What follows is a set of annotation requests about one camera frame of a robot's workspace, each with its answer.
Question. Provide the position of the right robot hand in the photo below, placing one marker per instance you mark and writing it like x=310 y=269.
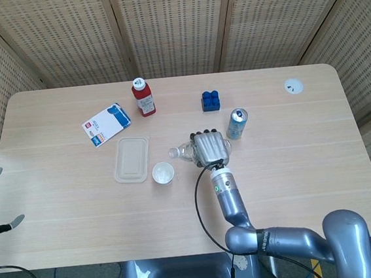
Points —
x=210 y=148

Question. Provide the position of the transparent plastic water bottle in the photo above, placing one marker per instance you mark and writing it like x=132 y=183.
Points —
x=183 y=152

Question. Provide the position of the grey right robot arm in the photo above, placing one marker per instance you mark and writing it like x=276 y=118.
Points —
x=231 y=203

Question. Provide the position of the white paper cup blue flowers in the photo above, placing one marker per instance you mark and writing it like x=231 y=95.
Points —
x=163 y=174

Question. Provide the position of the red juice bottle white cap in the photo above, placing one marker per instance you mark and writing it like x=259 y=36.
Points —
x=143 y=98

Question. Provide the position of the blue printed drink can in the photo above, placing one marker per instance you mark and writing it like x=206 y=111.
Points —
x=237 y=125

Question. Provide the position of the blue toy building block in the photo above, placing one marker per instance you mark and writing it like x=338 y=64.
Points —
x=211 y=102

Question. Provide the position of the beige pulp container lid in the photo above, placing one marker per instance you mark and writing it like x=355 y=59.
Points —
x=131 y=159

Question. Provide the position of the white and blue tissue packet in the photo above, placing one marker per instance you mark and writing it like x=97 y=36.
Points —
x=107 y=125

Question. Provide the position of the woven wooden folding screen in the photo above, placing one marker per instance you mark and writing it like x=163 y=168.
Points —
x=175 y=28

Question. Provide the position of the grey robot torso base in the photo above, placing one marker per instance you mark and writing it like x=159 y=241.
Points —
x=185 y=277

